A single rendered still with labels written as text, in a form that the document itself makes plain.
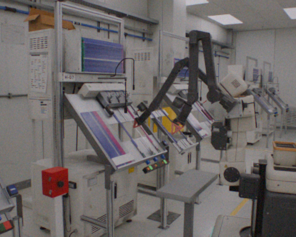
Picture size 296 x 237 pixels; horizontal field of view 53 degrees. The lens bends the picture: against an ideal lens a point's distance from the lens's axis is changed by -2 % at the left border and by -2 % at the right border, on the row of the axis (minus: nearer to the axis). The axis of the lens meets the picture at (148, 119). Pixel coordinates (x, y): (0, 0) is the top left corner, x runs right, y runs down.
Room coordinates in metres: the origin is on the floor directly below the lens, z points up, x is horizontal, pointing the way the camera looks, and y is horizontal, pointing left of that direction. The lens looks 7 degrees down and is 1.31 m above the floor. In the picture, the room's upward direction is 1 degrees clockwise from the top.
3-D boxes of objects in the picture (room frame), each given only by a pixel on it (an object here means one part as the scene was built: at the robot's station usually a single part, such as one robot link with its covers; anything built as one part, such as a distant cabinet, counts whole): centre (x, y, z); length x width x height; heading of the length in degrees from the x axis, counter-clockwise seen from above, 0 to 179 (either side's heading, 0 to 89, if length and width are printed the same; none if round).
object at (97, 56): (2.61, 0.42, 1.52); 0.51 x 0.13 x 0.27; 146
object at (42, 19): (2.69, 0.73, 1.82); 0.68 x 0.30 x 0.20; 146
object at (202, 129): (3.75, -0.41, 0.65); 1.01 x 0.73 x 1.29; 56
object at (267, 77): (7.99, -3.03, 0.95); 1.36 x 0.82 x 1.90; 56
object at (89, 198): (2.63, 0.55, 0.31); 0.70 x 0.65 x 0.62; 146
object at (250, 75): (6.79, -2.21, 0.95); 1.36 x 0.82 x 1.90; 56
